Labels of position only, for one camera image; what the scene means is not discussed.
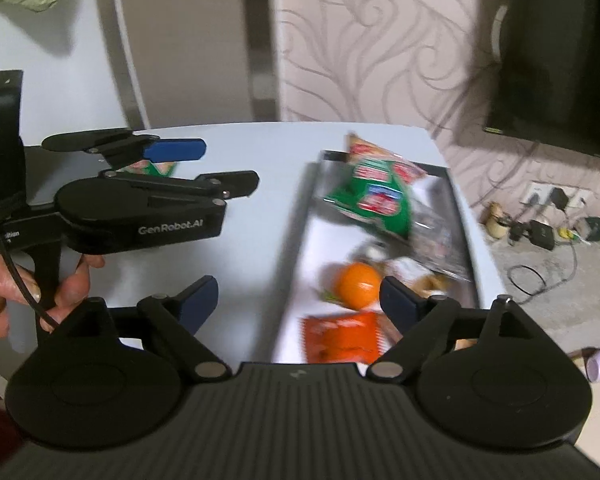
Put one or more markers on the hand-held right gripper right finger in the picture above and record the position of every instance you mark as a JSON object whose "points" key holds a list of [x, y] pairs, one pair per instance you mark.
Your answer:
{"points": [[397, 303]]}

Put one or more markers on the clear wrapped dark snack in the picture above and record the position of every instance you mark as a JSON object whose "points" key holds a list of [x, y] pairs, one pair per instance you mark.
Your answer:
{"points": [[437, 245]]}

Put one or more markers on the black power box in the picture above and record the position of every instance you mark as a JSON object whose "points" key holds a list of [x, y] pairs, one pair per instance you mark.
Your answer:
{"points": [[542, 235]]}

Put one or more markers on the orange mandarin with leaf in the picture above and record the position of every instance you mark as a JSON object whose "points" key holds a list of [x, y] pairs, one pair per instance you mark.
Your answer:
{"points": [[357, 285]]}

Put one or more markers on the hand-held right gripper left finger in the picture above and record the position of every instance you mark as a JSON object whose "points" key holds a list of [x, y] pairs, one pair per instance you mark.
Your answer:
{"points": [[202, 301]]}

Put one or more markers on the small clear wrapped candy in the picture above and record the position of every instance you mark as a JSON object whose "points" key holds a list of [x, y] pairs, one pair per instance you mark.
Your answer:
{"points": [[372, 251]]}

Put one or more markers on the black television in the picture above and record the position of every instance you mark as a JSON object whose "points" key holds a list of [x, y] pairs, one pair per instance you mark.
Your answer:
{"points": [[555, 60]]}

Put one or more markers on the black plug adapter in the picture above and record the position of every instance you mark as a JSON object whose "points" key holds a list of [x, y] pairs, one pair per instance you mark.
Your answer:
{"points": [[560, 198]]}

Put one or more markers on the brown gold snack packet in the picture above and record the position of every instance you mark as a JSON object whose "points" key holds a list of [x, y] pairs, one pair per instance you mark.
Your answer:
{"points": [[432, 284]]}

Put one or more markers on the large green chip bag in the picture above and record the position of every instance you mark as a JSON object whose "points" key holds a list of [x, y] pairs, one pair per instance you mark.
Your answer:
{"points": [[155, 168]]}

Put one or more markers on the dark green device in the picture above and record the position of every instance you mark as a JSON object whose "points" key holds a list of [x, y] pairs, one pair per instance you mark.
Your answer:
{"points": [[592, 227]]}

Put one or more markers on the beige ceramic jar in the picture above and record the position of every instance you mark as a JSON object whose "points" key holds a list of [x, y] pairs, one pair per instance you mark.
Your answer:
{"points": [[497, 222]]}

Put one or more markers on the orange square snack packet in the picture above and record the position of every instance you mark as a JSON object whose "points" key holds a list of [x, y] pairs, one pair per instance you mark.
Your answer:
{"points": [[340, 337]]}

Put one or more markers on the white wall outlet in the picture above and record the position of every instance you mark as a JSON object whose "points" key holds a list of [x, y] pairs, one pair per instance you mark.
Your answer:
{"points": [[537, 192]]}

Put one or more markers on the black tray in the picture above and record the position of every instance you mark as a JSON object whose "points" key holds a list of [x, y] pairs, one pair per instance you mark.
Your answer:
{"points": [[295, 240]]}

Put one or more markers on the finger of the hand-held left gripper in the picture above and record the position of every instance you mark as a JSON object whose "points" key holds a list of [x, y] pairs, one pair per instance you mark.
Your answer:
{"points": [[230, 183], [175, 150]]}

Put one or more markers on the grey panel with metal trim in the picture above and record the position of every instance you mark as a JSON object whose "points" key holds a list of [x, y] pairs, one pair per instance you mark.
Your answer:
{"points": [[190, 35]]}

